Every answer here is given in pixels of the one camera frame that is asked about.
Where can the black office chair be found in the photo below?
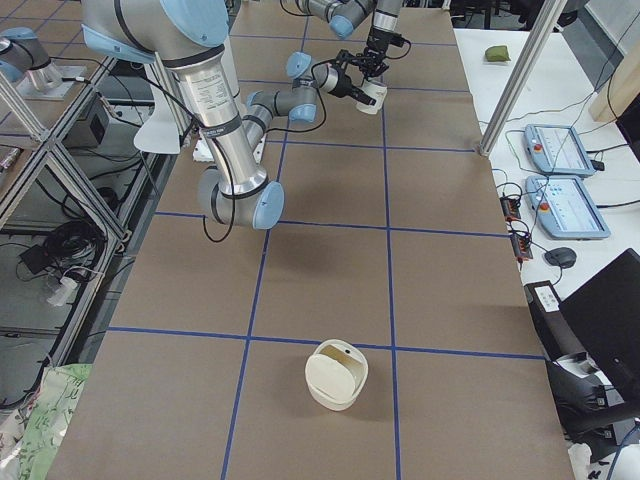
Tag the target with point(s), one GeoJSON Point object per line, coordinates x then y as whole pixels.
{"type": "Point", "coordinates": [587, 408]}

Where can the black laptop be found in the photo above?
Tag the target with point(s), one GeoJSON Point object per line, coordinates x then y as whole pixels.
{"type": "Point", "coordinates": [604, 316]}

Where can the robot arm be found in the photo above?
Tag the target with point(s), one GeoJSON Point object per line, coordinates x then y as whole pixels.
{"type": "Point", "coordinates": [189, 38]}
{"type": "Point", "coordinates": [344, 17]}

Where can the aluminium frame post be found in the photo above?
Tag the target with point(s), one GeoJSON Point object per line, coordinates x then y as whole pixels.
{"type": "Point", "coordinates": [537, 38]}

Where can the lower blue teach pendant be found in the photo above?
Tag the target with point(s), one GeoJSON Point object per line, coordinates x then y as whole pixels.
{"type": "Point", "coordinates": [563, 208]}

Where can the cream bin with swing lid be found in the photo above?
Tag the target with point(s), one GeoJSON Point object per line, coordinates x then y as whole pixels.
{"type": "Point", "coordinates": [335, 374]}

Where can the blue teach pendant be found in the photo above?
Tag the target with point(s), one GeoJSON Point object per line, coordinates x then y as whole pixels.
{"type": "Point", "coordinates": [563, 208]}
{"type": "Point", "coordinates": [557, 149]}

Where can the white mug with handle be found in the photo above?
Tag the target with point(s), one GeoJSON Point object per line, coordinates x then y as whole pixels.
{"type": "Point", "coordinates": [375, 92]}

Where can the black computer mouse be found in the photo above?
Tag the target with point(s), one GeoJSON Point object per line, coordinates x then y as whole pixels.
{"type": "Point", "coordinates": [563, 257]}

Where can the green cloth pouch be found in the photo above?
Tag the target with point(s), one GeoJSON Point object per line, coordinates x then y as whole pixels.
{"type": "Point", "coordinates": [497, 54]}

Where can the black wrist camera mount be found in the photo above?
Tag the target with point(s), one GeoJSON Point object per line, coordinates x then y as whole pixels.
{"type": "Point", "coordinates": [345, 58]}

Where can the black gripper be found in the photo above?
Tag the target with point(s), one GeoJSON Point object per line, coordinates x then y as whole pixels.
{"type": "Point", "coordinates": [375, 54]}
{"type": "Point", "coordinates": [341, 85]}

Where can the upper blue teach pendant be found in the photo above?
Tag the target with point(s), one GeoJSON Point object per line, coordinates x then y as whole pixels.
{"type": "Point", "coordinates": [557, 149]}

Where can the green patterned bag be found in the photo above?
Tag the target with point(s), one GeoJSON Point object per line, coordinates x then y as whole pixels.
{"type": "Point", "coordinates": [32, 433]}

